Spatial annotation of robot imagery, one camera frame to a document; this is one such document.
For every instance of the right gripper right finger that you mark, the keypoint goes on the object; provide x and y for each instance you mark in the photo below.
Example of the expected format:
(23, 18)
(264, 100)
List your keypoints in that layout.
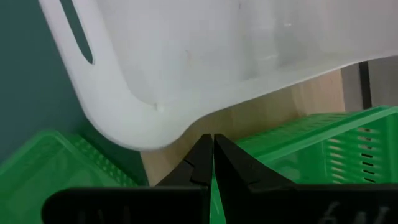
(230, 168)

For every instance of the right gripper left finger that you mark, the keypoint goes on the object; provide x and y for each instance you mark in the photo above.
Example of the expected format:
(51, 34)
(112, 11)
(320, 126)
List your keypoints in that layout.
(199, 168)

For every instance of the green plastic mesh basket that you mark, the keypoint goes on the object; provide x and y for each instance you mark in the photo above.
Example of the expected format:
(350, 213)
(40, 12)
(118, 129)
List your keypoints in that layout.
(46, 165)
(311, 146)

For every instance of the white plastic bin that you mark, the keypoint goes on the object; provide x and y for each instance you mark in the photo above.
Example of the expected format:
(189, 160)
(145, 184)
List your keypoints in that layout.
(186, 62)

